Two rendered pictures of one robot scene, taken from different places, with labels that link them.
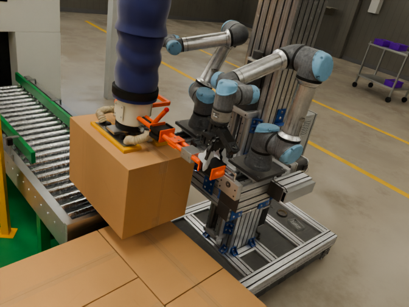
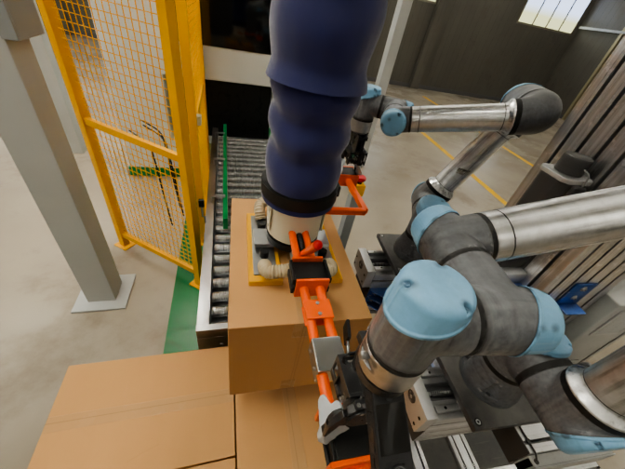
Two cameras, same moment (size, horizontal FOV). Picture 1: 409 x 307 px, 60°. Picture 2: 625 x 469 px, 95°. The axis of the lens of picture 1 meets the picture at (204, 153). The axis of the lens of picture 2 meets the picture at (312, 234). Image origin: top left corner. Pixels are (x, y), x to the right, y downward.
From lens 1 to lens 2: 1.06 m
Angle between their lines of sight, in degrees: 26
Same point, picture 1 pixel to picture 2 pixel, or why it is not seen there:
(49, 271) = (143, 391)
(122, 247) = not seen: hidden behind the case
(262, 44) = (592, 140)
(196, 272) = not seen: outside the picture
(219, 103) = (382, 342)
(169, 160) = not seen: hidden behind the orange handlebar
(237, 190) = (422, 422)
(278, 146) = (555, 407)
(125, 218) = (232, 378)
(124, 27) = (272, 67)
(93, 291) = (166, 454)
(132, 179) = (238, 340)
